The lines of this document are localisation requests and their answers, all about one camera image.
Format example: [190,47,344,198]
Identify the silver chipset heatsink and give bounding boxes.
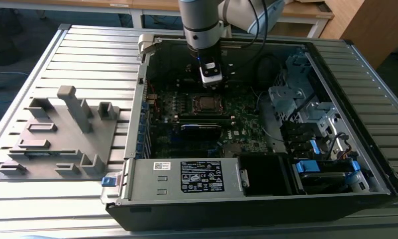
[222,142,244,156]

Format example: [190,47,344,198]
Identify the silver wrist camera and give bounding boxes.
[200,61,224,88]

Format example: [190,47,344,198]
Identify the black PC case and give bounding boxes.
[101,33,398,232]

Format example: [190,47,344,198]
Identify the metal socket cover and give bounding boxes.
[193,94,225,115]

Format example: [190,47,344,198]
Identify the grey parts rack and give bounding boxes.
[0,85,123,180]

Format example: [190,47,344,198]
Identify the blue case latch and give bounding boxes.
[101,176,117,188]

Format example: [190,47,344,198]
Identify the wooden cabinet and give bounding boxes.
[320,0,398,69]

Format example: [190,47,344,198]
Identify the thin grey wire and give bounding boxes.
[253,90,270,112]
[261,121,286,144]

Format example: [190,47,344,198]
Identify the black graphics card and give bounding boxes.
[180,123,224,150]

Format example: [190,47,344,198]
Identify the black disk drive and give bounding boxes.
[300,171,352,195]

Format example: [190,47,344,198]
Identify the green motherboard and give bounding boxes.
[141,78,288,160]

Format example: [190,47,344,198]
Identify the grey case handle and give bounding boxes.
[137,34,156,55]

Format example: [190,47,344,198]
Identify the metal drive cage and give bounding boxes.
[268,53,345,150]

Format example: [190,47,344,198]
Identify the silver CPU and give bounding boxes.
[198,97,218,110]

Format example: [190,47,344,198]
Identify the white barcode sticker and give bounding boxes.
[152,161,172,171]

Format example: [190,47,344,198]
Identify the black power supply label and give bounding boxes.
[180,160,225,193]

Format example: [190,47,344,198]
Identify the black drive cable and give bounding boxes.
[286,91,320,125]
[324,131,350,161]

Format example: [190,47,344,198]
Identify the silver power supply unit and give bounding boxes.
[128,157,250,201]

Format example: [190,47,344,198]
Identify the green RAM stick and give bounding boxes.
[177,118,236,125]
[25,148,79,158]

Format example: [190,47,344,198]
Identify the wooden desk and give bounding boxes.
[141,0,336,38]

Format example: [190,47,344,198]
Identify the blue floor cable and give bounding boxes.
[0,71,31,104]

